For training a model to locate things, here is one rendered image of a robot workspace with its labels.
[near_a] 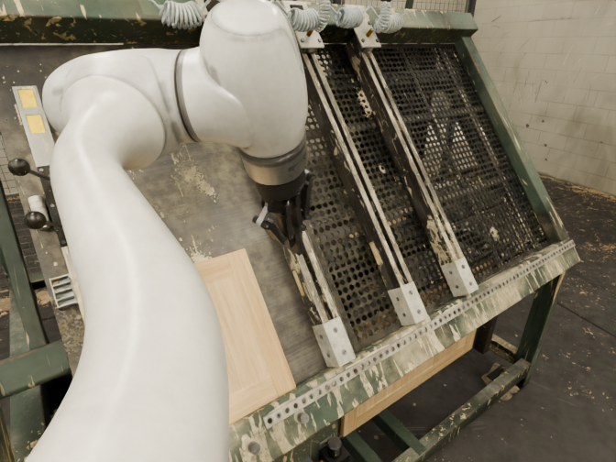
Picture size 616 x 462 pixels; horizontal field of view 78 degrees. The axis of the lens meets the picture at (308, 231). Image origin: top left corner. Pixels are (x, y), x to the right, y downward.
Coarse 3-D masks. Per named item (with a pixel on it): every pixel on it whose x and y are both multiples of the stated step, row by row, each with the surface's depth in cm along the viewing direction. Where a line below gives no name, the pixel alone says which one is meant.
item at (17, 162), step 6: (12, 162) 78; (18, 162) 78; (24, 162) 79; (12, 168) 78; (18, 168) 78; (24, 168) 79; (18, 174) 79; (24, 174) 79; (36, 174) 84; (42, 174) 86; (48, 180) 88
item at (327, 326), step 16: (224, 0) 121; (304, 240) 113; (288, 256) 114; (304, 256) 114; (304, 272) 110; (320, 272) 112; (304, 288) 111; (320, 288) 111; (304, 304) 113; (320, 304) 109; (320, 320) 108; (336, 320) 110; (320, 336) 110; (336, 336) 108; (336, 352) 107; (352, 352) 109
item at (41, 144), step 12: (36, 96) 94; (24, 108) 92; (36, 108) 94; (24, 120) 92; (48, 132) 93; (36, 144) 91; (48, 144) 92; (36, 156) 91; (48, 156) 92; (72, 264) 87; (72, 276) 87; (84, 324) 85
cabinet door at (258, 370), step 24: (216, 264) 104; (240, 264) 107; (216, 288) 103; (240, 288) 105; (216, 312) 101; (240, 312) 104; (264, 312) 106; (240, 336) 102; (264, 336) 104; (240, 360) 100; (264, 360) 102; (240, 384) 98; (264, 384) 101; (288, 384) 103; (240, 408) 96
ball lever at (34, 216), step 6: (30, 216) 76; (36, 216) 77; (42, 216) 78; (24, 222) 76; (30, 222) 76; (36, 222) 76; (42, 222) 77; (48, 222) 81; (54, 222) 83; (30, 228) 77; (36, 228) 77
